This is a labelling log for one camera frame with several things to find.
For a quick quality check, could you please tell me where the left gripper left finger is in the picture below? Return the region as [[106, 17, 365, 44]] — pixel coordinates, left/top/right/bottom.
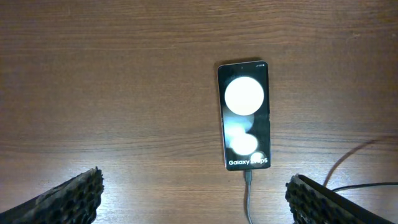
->
[[1, 167, 104, 224]]

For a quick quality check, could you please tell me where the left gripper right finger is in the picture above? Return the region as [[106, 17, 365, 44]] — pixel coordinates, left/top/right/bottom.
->
[[285, 174, 393, 224]]

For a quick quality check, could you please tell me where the black charging cable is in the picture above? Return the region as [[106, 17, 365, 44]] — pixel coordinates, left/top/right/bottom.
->
[[244, 170, 398, 224]]

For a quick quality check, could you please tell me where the black Galaxy smartphone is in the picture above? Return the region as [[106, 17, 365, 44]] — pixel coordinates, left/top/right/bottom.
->
[[216, 60, 272, 171]]

